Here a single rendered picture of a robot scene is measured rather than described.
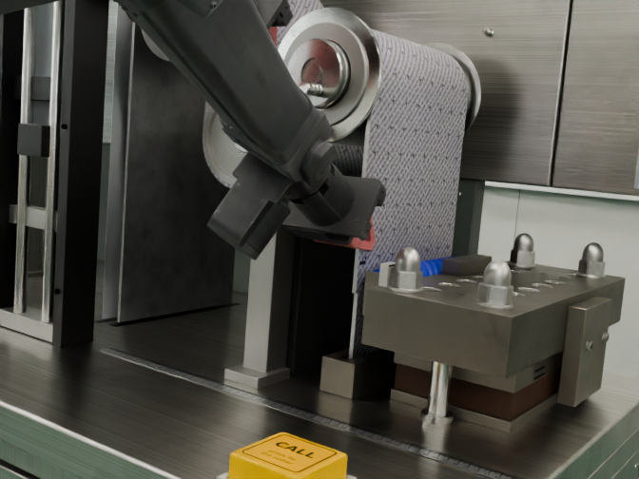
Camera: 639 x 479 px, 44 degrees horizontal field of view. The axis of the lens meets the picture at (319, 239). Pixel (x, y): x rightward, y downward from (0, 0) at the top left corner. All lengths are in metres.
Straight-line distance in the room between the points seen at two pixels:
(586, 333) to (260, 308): 0.36
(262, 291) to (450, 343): 0.23
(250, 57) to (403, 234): 0.50
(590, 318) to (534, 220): 2.70
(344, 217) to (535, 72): 0.44
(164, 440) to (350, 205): 0.29
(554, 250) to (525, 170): 2.46
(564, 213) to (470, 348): 2.81
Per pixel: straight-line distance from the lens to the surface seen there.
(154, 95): 1.15
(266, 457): 0.65
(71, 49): 1.00
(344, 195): 0.79
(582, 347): 0.91
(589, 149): 1.11
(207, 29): 0.44
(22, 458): 0.89
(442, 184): 1.03
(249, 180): 0.71
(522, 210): 3.63
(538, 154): 1.13
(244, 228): 0.71
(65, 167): 1.00
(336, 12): 0.90
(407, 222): 0.96
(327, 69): 0.87
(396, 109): 0.91
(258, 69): 0.52
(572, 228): 3.56
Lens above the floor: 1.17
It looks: 7 degrees down
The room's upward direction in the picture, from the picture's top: 5 degrees clockwise
